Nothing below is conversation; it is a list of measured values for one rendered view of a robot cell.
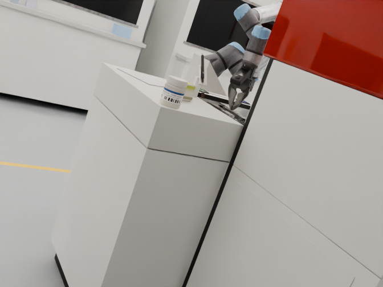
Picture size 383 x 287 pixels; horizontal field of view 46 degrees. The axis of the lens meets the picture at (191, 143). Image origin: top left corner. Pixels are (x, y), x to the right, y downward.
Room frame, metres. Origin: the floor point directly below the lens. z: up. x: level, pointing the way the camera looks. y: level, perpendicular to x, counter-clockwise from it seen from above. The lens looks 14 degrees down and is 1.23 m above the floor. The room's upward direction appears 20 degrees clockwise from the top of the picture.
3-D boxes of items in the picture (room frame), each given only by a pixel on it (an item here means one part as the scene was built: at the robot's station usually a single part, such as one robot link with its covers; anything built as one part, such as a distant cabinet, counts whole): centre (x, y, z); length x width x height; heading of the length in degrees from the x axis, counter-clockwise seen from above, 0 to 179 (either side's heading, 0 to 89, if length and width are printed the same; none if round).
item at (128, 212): (1.95, -0.09, 0.41); 0.96 x 0.64 x 0.82; 124
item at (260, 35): (1.93, -0.12, 1.27); 0.09 x 0.08 x 0.11; 166
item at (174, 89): (1.49, 0.11, 1.01); 0.07 x 0.07 x 0.10
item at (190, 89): (1.70, 0.10, 1.00); 0.07 x 0.07 x 0.07; 51
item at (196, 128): (1.77, 0.16, 0.89); 0.62 x 0.35 x 0.14; 34
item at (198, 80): (1.86, 0.05, 1.03); 0.06 x 0.04 x 0.13; 34
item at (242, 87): (1.94, -0.12, 1.11); 0.09 x 0.08 x 0.12; 160
